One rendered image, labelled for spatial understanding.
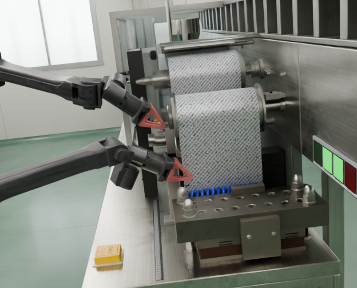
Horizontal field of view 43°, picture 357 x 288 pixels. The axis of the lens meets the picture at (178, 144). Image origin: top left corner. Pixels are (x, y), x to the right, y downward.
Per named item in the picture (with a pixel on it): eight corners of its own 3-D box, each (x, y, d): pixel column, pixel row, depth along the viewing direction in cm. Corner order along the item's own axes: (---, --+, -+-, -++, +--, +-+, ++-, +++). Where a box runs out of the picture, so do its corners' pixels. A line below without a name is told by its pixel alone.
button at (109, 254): (98, 253, 130) (96, 246, 130) (122, 250, 131) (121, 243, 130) (95, 266, 124) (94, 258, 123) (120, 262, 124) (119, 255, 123)
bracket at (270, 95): (261, 98, 137) (261, 91, 137) (280, 95, 137) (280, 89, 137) (265, 100, 132) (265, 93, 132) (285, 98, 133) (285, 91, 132)
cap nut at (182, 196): (175, 200, 129) (174, 185, 128) (188, 198, 129) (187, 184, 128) (177, 205, 126) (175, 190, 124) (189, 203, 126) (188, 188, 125)
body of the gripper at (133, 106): (136, 126, 129) (114, 112, 127) (134, 116, 139) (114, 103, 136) (149, 107, 128) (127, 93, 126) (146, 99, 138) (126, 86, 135)
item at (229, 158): (185, 196, 135) (179, 136, 130) (262, 187, 136) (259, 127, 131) (185, 196, 134) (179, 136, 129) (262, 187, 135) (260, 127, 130)
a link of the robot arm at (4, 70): (-22, 84, 144) (-27, 51, 139) (-8, 79, 149) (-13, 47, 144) (91, 115, 129) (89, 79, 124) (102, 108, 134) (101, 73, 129)
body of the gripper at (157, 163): (163, 183, 128) (139, 174, 126) (162, 172, 137) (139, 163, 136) (173, 163, 126) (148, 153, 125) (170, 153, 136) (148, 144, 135)
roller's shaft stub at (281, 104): (258, 113, 138) (258, 99, 137) (281, 110, 138) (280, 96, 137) (262, 115, 134) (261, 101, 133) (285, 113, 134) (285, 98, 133)
